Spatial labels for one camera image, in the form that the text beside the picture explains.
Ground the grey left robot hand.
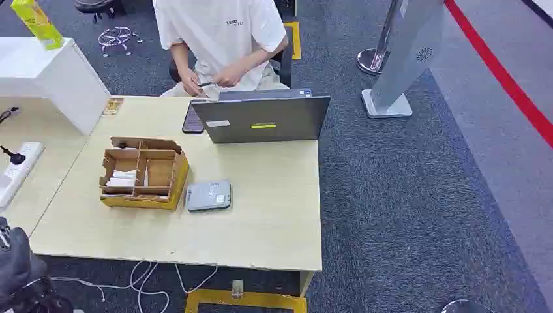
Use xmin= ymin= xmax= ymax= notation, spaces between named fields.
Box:
xmin=0 ymin=217 xmax=48 ymax=301

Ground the white power strip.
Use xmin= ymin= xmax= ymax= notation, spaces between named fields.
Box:
xmin=0 ymin=142 xmax=46 ymax=212

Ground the black power plug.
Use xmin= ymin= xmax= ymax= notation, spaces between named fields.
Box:
xmin=0 ymin=145 xmax=27 ymax=166

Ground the white card stack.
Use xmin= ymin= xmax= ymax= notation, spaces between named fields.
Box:
xmin=106 ymin=170 xmax=138 ymax=188

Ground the wooden card box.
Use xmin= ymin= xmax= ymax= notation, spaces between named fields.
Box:
xmin=98 ymin=136 xmax=190 ymax=212

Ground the small wooden piece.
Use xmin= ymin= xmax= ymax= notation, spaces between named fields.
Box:
xmin=102 ymin=98 xmax=125 ymax=117

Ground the white cabinet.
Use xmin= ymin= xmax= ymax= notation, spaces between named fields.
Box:
xmin=0 ymin=37 xmax=112 ymax=136

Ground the flat grey device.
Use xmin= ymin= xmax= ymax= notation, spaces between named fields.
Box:
xmin=185 ymin=179 xmax=232 ymax=213

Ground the black smartphone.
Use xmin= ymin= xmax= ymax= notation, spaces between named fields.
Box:
xmin=181 ymin=99 xmax=209 ymax=134

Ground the yellow-green carton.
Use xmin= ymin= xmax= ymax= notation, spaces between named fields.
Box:
xmin=10 ymin=0 xmax=65 ymax=51

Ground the yellow floor tape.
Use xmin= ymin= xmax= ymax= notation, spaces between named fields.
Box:
xmin=282 ymin=20 xmax=303 ymax=61
xmin=185 ymin=288 xmax=308 ymax=313

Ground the person's right hand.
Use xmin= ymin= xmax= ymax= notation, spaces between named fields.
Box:
xmin=179 ymin=68 xmax=205 ymax=97

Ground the person's hand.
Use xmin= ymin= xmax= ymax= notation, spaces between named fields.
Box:
xmin=179 ymin=68 xmax=205 ymax=97
xmin=213 ymin=65 xmax=245 ymax=89

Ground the black chair base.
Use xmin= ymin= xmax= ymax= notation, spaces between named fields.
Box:
xmin=74 ymin=0 xmax=127 ymax=23

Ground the person's left hand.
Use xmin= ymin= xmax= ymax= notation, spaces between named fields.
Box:
xmin=213 ymin=65 xmax=245 ymax=89

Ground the grey laptop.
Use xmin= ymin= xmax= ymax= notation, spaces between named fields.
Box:
xmin=191 ymin=88 xmax=331 ymax=145

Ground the pale desk leg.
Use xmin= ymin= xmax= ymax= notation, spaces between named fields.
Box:
xmin=299 ymin=271 xmax=315 ymax=298

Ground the person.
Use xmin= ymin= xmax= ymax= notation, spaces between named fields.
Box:
xmin=152 ymin=0 xmax=290 ymax=99

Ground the grey kiosk stand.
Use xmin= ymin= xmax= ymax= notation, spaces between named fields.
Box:
xmin=361 ymin=0 xmax=446 ymax=119

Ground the chrome stanchion base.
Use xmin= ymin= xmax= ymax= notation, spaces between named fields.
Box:
xmin=440 ymin=299 xmax=496 ymax=313

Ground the red floor tape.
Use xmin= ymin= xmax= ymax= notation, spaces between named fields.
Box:
xmin=443 ymin=0 xmax=553 ymax=150

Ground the white floor cable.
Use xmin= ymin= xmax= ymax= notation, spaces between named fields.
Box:
xmin=51 ymin=260 xmax=171 ymax=313
xmin=174 ymin=263 xmax=218 ymax=295

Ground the black cable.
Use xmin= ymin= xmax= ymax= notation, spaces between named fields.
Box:
xmin=0 ymin=106 xmax=21 ymax=126

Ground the chrome stanchion post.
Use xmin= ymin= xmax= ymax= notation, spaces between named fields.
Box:
xmin=357 ymin=0 xmax=400 ymax=77

